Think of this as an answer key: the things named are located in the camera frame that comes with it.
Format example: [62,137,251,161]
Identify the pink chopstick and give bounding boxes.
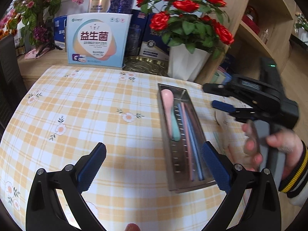
[180,102,194,182]

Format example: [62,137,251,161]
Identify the pink plastic spoon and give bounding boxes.
[161,89,173,139]

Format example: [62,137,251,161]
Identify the striped sleeve right forearm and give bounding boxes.
[279,142,307,207]

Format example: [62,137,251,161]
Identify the person's right hand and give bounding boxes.
[242,122,305,179]

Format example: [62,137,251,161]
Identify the person's left hand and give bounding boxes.
[125,223,141,231]

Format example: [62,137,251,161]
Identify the blue plastic cup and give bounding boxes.
[219,66,232,85]

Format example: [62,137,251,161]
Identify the beige plastic spoon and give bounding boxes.
[215,110,241,131]

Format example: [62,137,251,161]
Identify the green plastic cup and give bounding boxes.
[210,70,226,85]

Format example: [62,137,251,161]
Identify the blue chopstick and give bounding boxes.
[184,103,204,181]

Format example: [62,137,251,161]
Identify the white flower pot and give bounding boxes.
[168,44,211,82]

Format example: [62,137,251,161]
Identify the stainless steel utensil tray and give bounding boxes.
[157,84,216,193]

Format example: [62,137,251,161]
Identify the teal green plastic spoon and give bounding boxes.
[171,106,181,141]

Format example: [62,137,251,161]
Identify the yellow plaid floral tablecloth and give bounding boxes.
[0,65,256,231]

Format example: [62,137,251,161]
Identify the red artificial roses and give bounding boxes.
[136,0,234,58]

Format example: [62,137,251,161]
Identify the gold embossed tray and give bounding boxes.
[123,56,169,77]

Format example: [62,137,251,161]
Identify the dark blue gift box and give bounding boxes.
[125,9,169,61]

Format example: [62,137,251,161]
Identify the light blue probiotics box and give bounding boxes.
[66,13,131,68]

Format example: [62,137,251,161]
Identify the pink artificial blossoms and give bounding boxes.
[1,0,84,47]

